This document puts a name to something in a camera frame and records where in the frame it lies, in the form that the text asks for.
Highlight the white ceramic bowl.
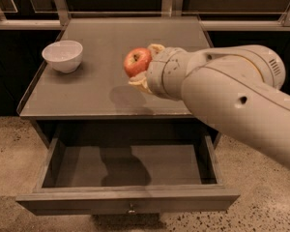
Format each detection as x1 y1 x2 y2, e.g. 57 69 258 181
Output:
42 40 83 73

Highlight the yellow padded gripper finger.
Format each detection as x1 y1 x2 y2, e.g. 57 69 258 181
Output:
129 71 151 94
148 43 165 57

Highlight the small metal drawer knob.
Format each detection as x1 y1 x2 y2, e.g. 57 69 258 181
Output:
127 203 136 215

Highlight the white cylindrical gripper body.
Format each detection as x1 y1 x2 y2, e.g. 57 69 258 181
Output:
146 47 188 101

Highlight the metal railing frame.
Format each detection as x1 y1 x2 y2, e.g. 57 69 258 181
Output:
0 0 290 31

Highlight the red apple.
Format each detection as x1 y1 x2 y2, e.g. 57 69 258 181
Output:
124 47 152 77

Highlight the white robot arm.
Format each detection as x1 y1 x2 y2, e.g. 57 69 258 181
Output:
124 44 290 169

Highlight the open grey top drawer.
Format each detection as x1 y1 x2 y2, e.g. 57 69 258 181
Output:
16 136 240 216

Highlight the grey cabinet with counter top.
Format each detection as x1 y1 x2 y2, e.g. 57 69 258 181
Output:
16 15 243 150

